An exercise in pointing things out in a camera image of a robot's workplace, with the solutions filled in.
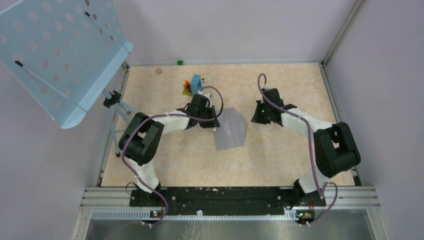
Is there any colourful toy block assembly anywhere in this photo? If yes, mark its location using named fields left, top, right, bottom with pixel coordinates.
left=182, top=74, right=211, bottom=97

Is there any grey envelope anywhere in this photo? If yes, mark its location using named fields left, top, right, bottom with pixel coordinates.
left=213, top=107, right=248, bottom=151

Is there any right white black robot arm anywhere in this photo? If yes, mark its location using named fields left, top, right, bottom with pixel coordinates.
left=251, top=88, right=361, bottom=206

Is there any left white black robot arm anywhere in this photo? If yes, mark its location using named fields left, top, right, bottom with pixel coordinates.
left=118, top=93, right=224, bottom=207

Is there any small tan wooden piece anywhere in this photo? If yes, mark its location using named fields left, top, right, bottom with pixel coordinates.
left=155, top=67, right=163, bottom=75

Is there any light blue perforated music stand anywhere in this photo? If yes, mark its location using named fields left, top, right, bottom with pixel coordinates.
left=0, top=0, right=134, bottom=143

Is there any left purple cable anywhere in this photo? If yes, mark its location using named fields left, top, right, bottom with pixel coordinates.
left=120, top=85, right=224, bottom=228

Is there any purple cable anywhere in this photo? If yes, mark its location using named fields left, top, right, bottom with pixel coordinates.
left=257, top=73, right=339, bottom=226
left=120, top=85, right=224, bottom=228

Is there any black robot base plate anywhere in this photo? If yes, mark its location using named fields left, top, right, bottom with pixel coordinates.
left=129, top=186, right=326, bottom=217

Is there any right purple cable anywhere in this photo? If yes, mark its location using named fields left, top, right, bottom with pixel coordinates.
left=257, top=73, right=339, bottom=226

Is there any white slotted cable duct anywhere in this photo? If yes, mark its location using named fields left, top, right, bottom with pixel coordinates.
left=91, top=209, right=299, bottom=221

